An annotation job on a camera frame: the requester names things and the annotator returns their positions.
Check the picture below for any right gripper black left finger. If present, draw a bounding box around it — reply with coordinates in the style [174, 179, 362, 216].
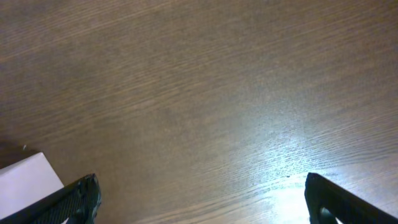
[1, 174, 101, 224]

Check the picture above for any pink cardboard box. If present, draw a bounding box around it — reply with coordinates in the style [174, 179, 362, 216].
[1, 152, 64, 219]

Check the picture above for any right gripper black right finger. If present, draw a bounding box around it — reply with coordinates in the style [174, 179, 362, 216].
[304, 172, 397, 224]

